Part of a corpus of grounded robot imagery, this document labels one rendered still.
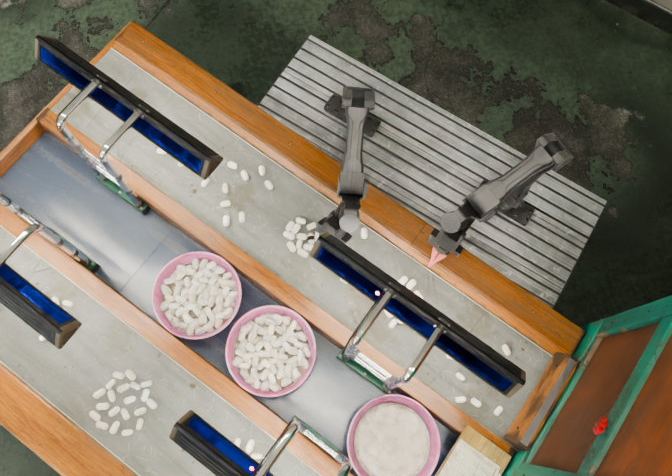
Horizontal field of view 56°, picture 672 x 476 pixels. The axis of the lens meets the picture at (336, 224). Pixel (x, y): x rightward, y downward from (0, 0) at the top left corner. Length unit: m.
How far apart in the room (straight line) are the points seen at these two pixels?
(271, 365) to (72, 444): 0.59
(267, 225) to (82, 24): 1.73
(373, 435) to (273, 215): 0.73
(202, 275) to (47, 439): 0.62
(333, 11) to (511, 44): 0.89
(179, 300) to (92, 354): 0.29
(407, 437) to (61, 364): 1.03
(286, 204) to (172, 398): 0.68
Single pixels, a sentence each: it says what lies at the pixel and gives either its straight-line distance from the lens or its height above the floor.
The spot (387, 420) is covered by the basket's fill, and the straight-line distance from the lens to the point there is 1.94.
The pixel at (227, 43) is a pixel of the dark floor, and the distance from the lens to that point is 3.19.
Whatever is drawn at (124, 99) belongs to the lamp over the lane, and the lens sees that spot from 1.82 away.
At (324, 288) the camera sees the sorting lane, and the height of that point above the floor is 0.74.
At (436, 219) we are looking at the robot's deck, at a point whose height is 0.67.
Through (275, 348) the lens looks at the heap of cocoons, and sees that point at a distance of 1.94.
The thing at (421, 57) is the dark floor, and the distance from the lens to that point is 3.18.
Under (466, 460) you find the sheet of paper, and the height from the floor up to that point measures 0.78.
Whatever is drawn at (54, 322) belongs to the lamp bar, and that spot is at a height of 1.11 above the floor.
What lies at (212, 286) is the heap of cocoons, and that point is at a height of 0.74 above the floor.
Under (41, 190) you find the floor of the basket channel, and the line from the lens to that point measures 2.28.
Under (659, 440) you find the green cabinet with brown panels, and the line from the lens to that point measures 1.37.
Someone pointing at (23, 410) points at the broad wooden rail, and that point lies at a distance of 2.05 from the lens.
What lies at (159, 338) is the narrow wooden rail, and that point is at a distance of 1.95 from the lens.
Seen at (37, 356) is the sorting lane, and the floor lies 0.74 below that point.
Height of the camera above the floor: 2.65
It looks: 73 degrees down
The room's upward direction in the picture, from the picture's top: 8 degrees clockwise
